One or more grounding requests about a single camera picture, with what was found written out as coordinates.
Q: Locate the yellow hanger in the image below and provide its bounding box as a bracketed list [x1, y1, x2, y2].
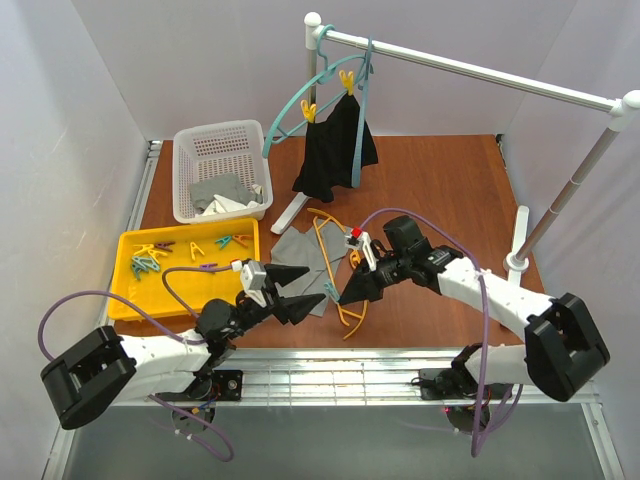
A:
[307, 208, 369, 341]

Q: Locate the light blue clothespin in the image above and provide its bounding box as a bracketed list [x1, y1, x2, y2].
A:
[324, 281, 340, 304]

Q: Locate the grey underwear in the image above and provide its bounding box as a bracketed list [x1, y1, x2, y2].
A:
[271, 222, 347, 298]

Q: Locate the grey-blue hanger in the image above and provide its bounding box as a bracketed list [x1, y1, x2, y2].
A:
[351, 37, 373, 188]

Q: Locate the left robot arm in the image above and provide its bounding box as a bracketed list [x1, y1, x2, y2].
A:
[40, 260, 326, 430]

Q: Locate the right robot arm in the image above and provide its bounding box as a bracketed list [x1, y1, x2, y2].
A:
[339, 215, 611, 402]

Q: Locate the black underwear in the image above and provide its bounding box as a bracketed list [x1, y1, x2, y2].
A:
[292, 95, 360, 203]

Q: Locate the teal hanger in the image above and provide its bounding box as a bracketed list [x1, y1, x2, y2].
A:
[262, 12, 368, 158]

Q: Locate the orange clothespin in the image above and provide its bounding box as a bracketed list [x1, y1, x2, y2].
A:
[232, 234, 253, 247]

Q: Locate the teal clothespin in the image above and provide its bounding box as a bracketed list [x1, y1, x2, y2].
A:
[131, 256, 161, 281]
[215, 235, 232, 250]

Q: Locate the white cloth in basket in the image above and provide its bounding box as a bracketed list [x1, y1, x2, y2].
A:
[200, 184, 264, 216]

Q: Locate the yellow clothespin in tray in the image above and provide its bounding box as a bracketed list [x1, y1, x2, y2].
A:
[189, 242, 205, 262]

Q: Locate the dark grey cloth in basket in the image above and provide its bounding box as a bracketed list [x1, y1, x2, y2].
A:
[188, 173, 262, 215]

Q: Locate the white laundry basket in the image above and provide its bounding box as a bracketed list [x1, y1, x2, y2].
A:
[172, 120, 273, 224]

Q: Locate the purple clothespin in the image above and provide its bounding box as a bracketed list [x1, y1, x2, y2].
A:
[153, 242, 174, 252]

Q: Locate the yellow tray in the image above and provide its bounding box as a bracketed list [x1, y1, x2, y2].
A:
[111, 218, 260, 319]

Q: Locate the teal clothespin left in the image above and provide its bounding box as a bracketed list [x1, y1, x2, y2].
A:
[131, 256, 161, 281]

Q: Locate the yellow clothespin left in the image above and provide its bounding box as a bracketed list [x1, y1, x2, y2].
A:
[300, 100, 317, 124]

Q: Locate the yellow clothespin right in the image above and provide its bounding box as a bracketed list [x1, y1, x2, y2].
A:
[339, 70, 355, 96]

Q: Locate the white clothes rack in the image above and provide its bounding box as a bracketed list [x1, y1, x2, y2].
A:
[269, 11, 640, 329]

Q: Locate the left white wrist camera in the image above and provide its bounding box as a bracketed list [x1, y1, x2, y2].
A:
[240, 260, 267, 307]

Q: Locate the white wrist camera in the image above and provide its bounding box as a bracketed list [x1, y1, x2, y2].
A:
[344, 227, 378, 272]
[240, 260, 267, 307]

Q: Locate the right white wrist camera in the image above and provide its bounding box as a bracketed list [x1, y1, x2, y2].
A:
[344, 227, 378, 272]

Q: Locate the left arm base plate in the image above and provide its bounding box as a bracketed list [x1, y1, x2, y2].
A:
[157, 369, 244, 403]

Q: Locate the aluminium rail frame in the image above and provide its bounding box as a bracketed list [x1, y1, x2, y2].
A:
[42, 139, 626, 480]

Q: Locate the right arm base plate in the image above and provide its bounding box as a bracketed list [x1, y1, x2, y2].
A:
[410, 367, 478, 400]

